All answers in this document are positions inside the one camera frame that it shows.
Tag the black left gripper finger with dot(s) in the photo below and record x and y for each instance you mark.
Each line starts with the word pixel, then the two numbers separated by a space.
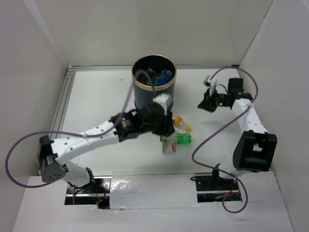
pixel 169 128
pixel 159 129

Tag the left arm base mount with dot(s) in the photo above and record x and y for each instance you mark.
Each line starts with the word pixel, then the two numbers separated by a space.
pixel 98 196

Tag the green bottle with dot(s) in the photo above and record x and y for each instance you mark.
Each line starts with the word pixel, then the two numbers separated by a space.
pixel 183 138
pixel 153 74

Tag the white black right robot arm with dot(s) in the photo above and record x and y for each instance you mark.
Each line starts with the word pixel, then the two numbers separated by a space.
pixel 256 147

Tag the clear bottle yellow label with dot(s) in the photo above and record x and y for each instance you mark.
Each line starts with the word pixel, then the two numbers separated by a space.
pixel 181 124

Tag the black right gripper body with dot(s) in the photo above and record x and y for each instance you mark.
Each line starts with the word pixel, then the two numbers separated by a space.
pixel 223 101

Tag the dark blue gold-rimmed bin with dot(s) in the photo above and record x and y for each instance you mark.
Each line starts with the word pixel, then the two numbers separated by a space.
pixel 144 94

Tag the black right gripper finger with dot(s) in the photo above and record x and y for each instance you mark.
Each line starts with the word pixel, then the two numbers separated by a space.
pixel 210 94
pixel 208 104

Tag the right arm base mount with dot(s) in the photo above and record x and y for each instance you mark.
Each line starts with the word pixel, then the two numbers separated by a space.
pixel 214 190

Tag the silver tape sheet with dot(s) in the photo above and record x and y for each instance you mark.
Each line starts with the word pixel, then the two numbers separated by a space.
pixel 152 191

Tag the small red cap bottle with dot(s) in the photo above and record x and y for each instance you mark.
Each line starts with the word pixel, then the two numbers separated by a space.
pixel 169 144

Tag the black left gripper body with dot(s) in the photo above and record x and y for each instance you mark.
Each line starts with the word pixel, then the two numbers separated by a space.
pixel 144 128

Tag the blue label clear bottle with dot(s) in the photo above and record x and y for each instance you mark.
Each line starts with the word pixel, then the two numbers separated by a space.
pixel 164 77

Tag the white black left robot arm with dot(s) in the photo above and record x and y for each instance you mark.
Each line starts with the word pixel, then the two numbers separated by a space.
pixel 55 155

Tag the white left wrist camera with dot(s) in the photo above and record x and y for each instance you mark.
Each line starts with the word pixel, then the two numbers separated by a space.
pixel 165 101

